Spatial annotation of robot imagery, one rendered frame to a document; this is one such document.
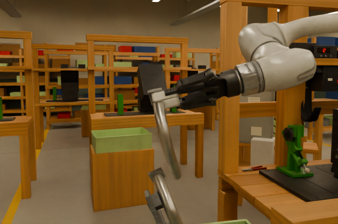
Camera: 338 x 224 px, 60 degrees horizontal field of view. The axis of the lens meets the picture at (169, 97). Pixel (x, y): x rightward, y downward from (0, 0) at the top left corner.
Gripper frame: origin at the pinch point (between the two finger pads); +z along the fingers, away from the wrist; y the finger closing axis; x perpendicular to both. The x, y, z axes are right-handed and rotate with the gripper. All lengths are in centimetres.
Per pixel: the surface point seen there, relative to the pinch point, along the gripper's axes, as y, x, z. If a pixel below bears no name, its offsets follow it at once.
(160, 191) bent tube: -13.1, 19.4, 7.2
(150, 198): -11.3, 21.3, 9.9
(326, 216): -65, 22, -49
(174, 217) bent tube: -15.6, 25.9, 5.0
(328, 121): -521, -282, -328
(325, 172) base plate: -104, -10, -75
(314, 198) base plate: -77, 11, -52
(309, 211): -67, 18, -44
